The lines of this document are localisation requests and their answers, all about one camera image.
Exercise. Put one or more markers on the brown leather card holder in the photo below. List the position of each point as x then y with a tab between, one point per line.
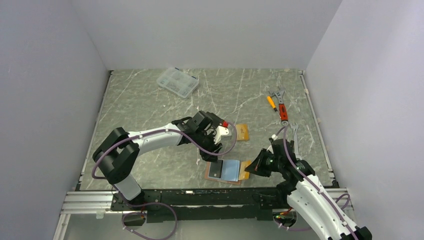
230	172

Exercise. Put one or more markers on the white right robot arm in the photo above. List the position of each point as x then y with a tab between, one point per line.
303	191

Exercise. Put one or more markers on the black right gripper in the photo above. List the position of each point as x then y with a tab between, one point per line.
257	166

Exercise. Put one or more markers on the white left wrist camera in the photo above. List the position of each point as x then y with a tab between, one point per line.
220	130

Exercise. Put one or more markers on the aluminium frame rail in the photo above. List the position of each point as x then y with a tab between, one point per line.
82	202

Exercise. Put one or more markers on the silver combination wrench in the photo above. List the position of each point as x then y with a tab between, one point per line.
294	127

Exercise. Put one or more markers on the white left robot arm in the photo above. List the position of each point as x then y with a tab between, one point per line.
116	155

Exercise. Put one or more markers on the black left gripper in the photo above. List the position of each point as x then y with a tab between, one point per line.
213	147

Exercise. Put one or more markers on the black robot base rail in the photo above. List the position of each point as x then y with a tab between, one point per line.
159	205

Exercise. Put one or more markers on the clear plastic organizer box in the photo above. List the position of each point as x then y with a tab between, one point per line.
178	82

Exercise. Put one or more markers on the yellow handled screwdriver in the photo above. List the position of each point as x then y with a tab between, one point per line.
271	103

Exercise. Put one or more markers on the black VIP credit card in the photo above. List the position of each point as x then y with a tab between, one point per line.
215	169

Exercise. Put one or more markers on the gold credit card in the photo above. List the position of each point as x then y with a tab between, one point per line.
243	174

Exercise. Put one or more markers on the red handled adjustable wrench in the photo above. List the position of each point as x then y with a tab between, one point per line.
278	99

